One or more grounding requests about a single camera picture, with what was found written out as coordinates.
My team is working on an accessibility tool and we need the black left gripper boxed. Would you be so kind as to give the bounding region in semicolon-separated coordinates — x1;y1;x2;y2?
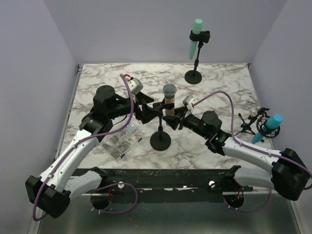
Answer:
108;91;162;123

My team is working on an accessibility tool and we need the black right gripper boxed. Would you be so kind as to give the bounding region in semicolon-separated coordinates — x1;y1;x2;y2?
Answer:
162;105;210;139

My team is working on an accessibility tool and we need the glitter rhinestone microphone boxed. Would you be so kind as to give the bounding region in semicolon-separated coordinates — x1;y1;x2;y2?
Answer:
162;83;176;116

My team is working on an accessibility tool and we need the black round-base stand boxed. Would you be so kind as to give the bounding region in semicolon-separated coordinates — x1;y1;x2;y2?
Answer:
150;102;175;151
184;30;211;84

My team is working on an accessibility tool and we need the mint green microphone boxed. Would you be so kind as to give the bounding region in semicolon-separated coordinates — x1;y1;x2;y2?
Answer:
189;19;203;60

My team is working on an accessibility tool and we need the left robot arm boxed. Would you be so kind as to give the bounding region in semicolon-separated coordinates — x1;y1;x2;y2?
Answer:
25;84;162;218

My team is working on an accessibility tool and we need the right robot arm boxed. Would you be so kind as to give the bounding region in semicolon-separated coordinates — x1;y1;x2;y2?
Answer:
163;107;310;201

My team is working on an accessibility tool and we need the blue microphone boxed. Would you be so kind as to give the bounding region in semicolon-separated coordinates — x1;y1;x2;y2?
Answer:
252;114;283;144

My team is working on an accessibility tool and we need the clear plastic screw box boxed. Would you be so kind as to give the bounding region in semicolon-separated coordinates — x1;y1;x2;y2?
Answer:
100;120;145;160

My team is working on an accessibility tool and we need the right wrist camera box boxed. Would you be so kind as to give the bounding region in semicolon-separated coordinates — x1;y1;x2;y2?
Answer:
182;95;197;110

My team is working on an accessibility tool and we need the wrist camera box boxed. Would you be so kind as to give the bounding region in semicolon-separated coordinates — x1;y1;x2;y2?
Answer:
127;78;143;95
182;95;197;110

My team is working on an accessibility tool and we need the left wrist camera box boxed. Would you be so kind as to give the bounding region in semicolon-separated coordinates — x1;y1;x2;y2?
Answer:
127;78;143;95

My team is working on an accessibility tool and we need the black tripod shock-mount stand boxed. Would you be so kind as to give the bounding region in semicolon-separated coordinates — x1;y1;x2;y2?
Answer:
235;107;281;139

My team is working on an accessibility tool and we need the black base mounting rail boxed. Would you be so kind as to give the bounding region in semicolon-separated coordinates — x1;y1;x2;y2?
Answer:
70;165;255;204

